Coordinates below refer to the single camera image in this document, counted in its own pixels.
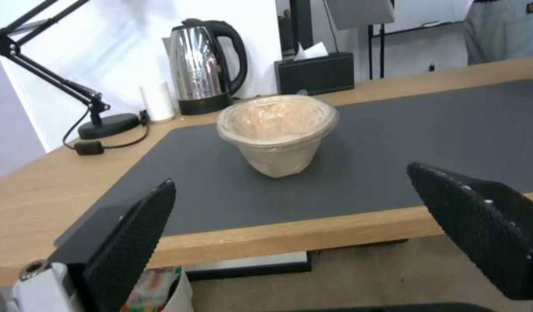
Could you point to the white cylindrical cup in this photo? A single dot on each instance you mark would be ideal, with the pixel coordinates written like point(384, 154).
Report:
point(157, 100)

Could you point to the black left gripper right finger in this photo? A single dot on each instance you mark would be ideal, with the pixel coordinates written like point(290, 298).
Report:
point(479, 224)

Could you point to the beige takeout bowl with lid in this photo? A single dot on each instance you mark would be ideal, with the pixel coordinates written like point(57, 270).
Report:
point(277, 136)

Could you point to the white colourful takeout bag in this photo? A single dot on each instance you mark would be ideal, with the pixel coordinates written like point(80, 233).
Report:
point(156, 289)

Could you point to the black metal stand frame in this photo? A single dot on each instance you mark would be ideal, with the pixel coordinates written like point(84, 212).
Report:
point(377, 48)

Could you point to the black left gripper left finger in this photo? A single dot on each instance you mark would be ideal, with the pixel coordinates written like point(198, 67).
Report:
point(119, 253)

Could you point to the person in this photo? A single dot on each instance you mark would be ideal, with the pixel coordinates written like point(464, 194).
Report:
point(505, 29)

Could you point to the dark grey desk mat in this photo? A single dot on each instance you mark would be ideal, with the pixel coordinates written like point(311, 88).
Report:
point(336, 146)

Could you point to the black tissue box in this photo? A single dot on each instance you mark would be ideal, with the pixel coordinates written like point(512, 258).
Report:
point(316, 73)

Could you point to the black desk lamp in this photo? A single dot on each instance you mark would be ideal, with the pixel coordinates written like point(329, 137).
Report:
point(45, 74)

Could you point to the stainless steel electric kettle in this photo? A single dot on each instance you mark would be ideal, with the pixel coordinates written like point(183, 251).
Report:
point(203, 65)

